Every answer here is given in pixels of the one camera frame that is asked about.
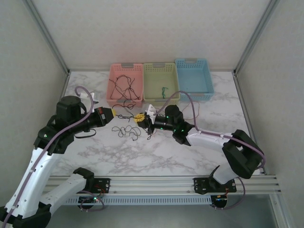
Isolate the green plastic basket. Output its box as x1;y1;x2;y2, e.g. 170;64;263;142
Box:
142;62;181;107

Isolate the blue plastic basket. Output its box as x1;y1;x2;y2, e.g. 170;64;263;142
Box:
175;57;214;102

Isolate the pink plastic basket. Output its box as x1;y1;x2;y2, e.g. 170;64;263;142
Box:
106;63;144;107

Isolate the small black circuit board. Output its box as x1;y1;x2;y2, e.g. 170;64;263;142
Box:
212;195;228;207
78;196;99;204

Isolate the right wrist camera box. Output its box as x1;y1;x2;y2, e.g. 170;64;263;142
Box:
145;104;158;117

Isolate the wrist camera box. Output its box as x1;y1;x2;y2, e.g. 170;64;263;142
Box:
145;104;158;117
80;92;99;104

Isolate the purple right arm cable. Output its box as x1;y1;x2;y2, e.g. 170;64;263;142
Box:
153;91;266;211

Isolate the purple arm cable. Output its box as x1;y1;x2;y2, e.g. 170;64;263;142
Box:
1;85;105;225
153;91;266;211

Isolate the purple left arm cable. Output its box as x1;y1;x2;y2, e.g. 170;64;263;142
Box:
1;85;105;225

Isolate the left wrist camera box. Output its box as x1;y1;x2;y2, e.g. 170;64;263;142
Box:
80;92;99;104

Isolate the aluminium table back rail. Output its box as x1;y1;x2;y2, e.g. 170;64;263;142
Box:
68;68;236;73

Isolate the aluminium mounting rail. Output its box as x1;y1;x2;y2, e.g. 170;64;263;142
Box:
46;175;282;197

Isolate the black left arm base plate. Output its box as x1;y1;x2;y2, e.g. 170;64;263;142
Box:
82;177;111;194

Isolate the aluminium frame post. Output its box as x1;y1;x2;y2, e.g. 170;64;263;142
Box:
233;0;281;76
25;0;71;75

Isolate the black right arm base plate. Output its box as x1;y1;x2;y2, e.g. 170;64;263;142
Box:
193;177;238;193

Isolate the slotted grey cable duct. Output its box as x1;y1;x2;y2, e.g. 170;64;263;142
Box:
65;195;213;206

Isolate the aluminium frame leg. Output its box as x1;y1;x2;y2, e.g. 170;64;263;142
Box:
268;193;294;228

